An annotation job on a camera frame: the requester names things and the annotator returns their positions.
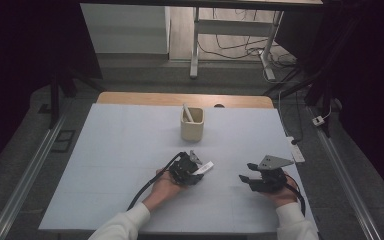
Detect aluminium rail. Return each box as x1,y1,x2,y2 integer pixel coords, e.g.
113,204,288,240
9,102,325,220
308,106,383,240
0,109,68,240

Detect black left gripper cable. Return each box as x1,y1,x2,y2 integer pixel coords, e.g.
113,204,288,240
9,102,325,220
126,151,185,212

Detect white tube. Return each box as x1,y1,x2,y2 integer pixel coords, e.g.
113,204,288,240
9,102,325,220
192,161,215,176

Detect white desk frame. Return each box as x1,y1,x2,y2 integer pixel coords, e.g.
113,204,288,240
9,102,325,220
189,6,285,81

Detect white cabinet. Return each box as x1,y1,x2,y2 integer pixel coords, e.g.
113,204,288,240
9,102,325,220
79,3,171,55

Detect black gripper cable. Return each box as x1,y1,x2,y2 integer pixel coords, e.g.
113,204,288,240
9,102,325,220
126,151,185,212
284,173,307,216

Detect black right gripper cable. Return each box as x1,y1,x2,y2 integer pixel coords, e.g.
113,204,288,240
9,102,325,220
284,173,307,216

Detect person's right hand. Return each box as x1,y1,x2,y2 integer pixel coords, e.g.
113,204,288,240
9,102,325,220
263,176,300,208

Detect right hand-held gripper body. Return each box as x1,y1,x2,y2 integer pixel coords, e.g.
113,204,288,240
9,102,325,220
251,154,295,194

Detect dark curtain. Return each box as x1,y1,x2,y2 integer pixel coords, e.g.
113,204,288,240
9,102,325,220
275,0,384,208
0,0,103,181

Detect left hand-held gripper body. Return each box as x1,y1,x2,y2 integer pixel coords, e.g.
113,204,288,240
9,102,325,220
168,150,204,187

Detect white pen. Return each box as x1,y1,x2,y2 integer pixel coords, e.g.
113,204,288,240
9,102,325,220
182,103,195,123

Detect person's left hand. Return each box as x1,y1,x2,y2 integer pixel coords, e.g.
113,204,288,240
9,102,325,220
142,168,188,213

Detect white adapter with cable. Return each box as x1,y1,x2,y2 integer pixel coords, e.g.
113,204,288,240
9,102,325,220
312,105,333,127

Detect white power strip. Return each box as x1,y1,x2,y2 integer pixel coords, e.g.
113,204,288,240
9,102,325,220
285,135,306,164

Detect black floor cables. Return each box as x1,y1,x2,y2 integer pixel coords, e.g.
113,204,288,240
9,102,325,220
198,8,298,68

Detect cream square cup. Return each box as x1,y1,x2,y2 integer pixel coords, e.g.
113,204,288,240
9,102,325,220
180,107,205,143

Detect black metal stand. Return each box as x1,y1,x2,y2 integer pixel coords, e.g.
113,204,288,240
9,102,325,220
48,66,105,130
263,66,335,138

